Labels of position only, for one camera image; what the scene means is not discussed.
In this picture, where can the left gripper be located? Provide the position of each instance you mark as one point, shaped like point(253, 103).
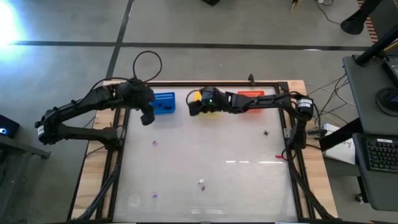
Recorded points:
point(146, 98)

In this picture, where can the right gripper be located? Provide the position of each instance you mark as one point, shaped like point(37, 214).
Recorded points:
point(214, 101)

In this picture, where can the black toy spider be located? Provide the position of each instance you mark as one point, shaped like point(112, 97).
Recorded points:
point(266, 132)
point(159, 104)

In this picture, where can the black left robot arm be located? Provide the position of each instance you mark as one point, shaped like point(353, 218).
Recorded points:
point(77, 104)

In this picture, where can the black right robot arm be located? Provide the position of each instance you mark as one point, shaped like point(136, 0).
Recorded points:
point(264, 101)

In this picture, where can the yellow plastic basket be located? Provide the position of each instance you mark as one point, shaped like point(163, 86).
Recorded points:
point(196, 96)

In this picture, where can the blue plastic basket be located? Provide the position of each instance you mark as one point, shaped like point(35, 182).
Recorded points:
point(164, 99)

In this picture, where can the orange plastic basket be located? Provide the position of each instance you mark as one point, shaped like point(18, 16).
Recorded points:
point(250, 93)

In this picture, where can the white skeleton toy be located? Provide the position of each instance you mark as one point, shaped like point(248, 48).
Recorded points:
point(201, 181)

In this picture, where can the small red tag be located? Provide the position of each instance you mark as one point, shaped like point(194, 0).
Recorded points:
point(280, 157)

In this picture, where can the black object on floor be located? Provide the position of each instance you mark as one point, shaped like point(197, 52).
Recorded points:
point(211, 2)

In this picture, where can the grey side table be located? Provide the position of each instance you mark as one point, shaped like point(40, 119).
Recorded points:
point(21, 148)

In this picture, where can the black box with blue light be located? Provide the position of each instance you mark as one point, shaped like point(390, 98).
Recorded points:
point(11, 124)

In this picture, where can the black desk leg bar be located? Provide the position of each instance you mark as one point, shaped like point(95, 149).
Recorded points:
point(334, 138)

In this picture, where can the white box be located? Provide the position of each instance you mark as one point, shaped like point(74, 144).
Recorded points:
point(342, 151)

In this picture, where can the grey desk with monitor base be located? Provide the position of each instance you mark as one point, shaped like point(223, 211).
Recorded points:
point(363, 93)

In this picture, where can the black stand foot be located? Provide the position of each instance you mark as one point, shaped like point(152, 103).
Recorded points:
point(354, 23)

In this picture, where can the desk caster wheel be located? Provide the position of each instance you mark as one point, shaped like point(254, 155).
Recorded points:
point(359, 198)

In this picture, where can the round black monitor base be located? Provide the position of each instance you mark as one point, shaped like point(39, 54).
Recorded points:
point(385, 101)

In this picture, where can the red white striped mat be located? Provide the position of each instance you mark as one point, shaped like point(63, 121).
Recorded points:
point(370, 28)

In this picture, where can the backlit computer keyboard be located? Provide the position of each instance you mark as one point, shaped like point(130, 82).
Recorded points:
point(382, 155)

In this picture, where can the grey desk with keyboard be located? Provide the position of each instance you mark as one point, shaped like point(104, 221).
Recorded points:
point(379, 193)

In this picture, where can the black frame clamp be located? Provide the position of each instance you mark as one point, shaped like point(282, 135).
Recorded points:
point(251, 78)

